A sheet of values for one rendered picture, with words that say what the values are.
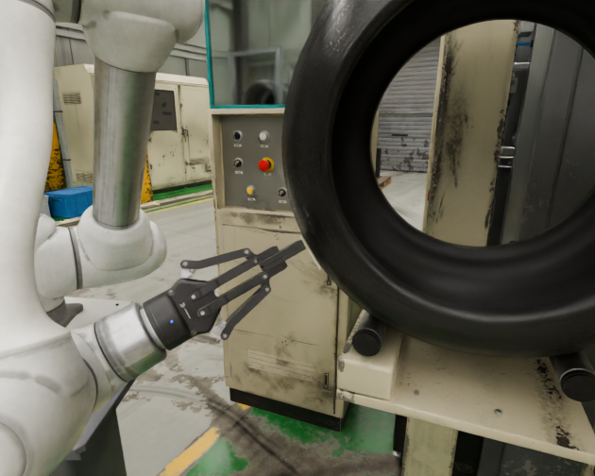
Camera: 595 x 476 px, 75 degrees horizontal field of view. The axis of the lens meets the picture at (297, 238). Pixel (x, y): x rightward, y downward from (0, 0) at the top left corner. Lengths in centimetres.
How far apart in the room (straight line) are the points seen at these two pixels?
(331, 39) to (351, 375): 49
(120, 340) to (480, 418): 52
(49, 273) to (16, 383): 64
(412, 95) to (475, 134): 925
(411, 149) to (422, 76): 165
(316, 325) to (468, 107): 95
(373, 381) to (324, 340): 88
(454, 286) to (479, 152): 28
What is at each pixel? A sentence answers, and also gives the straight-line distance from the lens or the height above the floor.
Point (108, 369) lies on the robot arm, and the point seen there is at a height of 94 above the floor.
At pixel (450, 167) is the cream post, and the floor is 113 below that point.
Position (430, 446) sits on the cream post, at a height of 40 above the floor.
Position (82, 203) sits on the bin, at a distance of 594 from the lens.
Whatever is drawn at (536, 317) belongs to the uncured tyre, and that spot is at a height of 99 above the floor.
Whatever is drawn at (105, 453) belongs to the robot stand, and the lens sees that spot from 132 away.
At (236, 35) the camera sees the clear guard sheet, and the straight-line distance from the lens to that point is 149.
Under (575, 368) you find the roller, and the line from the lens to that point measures 64.
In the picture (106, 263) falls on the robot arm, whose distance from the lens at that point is 101.
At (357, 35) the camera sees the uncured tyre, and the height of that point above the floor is 133.
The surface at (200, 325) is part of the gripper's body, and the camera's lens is 56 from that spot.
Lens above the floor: 123
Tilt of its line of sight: 17 degrees down
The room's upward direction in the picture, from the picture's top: straight up
